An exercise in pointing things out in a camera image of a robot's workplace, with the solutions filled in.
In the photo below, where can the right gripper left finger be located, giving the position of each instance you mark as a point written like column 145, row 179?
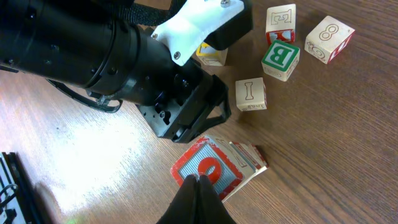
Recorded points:
column 183, row 207

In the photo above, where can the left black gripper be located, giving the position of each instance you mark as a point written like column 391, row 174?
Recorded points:
column 182, row 114

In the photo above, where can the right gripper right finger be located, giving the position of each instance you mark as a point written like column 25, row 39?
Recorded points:
column 210, row 208

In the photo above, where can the wooden K 9 block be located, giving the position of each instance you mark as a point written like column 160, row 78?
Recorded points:
column 220, row 160

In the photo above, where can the wooden red I block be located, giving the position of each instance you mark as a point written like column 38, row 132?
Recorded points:
column 260, row 155

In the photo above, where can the wooden D block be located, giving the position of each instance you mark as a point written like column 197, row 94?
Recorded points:
column 250, row 156

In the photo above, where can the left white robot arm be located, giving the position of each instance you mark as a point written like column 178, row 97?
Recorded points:
column 95, row 58

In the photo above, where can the yellow letter block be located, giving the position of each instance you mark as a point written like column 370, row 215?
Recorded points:
column 210, row 56

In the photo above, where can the green B block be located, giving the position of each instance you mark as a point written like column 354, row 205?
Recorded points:
column 280, row 60

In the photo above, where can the wooden E block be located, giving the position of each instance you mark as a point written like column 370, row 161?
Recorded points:
column 281, row 23

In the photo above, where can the wooden 8 block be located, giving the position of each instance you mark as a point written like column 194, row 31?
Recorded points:
column 328, row 39

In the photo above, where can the black equipment at edge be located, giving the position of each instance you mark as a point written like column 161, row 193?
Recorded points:
column 18, row 204

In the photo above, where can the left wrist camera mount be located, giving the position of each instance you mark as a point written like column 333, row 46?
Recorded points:
column 214, row 22

